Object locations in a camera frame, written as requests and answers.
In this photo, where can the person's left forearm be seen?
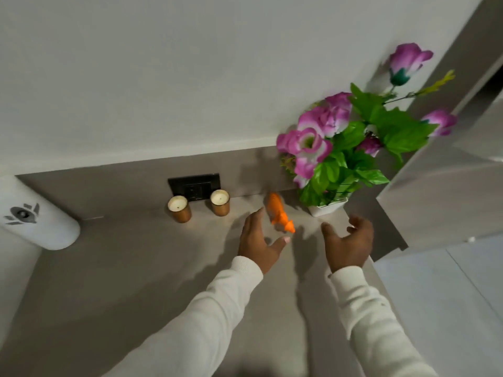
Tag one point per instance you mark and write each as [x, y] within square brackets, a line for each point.
[196, 327]

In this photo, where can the person's right hand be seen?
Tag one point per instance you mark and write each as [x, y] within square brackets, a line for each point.
[347, 247]

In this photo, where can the white flower pot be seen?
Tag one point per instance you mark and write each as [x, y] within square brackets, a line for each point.
[326, 208]

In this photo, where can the person's right thumb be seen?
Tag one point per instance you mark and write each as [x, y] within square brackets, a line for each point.
[329, 231]

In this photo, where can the artificial purple flower bouquet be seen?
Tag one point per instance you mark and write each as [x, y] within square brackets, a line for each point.
[353, 133]

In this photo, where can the white cylindrical device with logo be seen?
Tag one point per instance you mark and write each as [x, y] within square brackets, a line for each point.
[33, 217]

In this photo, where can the orange toy animal figure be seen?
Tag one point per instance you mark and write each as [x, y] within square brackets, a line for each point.
[278, 212]

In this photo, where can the copper candle jar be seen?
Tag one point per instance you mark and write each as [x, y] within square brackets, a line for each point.
[220, 202]
[179, 209]

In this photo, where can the person's left hand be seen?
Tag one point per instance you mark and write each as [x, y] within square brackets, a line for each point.
[257, 245]

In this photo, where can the person's left thumb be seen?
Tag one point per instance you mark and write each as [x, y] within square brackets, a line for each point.
[281, 244]

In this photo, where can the person's right forearm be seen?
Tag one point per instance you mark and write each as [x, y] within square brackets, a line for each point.
[377, 325]

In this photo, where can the black wall socket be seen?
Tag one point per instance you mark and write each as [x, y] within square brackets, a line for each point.
[194, 187]

